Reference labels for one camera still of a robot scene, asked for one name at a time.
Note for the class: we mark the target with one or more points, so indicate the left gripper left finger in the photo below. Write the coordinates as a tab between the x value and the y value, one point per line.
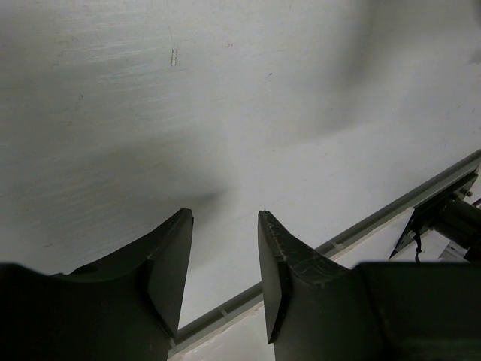
124	306

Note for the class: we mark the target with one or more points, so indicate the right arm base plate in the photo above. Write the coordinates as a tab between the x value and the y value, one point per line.
424	214

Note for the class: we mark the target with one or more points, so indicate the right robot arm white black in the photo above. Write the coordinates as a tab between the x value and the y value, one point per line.
459	221

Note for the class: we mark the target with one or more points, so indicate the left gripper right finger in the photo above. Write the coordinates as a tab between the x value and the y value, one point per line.
316	309

